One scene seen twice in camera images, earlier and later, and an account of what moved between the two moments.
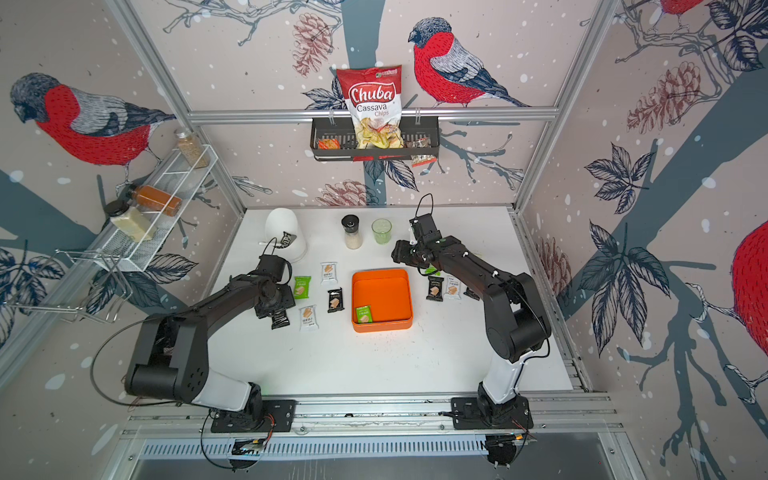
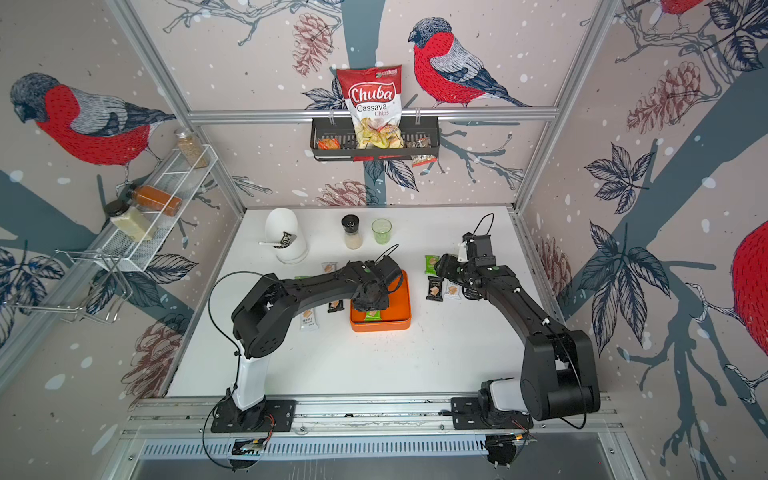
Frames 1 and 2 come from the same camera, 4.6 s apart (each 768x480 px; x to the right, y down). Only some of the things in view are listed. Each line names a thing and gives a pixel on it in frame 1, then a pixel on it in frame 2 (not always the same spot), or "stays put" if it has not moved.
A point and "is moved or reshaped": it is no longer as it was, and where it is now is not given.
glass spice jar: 191,147 stays put
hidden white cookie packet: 308,319 stays put
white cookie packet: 453,288 stays put
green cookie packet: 364,314 is moved or reshaped
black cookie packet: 335,300 stays put
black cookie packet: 435,288 stays put
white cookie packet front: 329,272 stays put
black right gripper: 399,251 -> 446,265
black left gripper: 288,300 -> 362,305
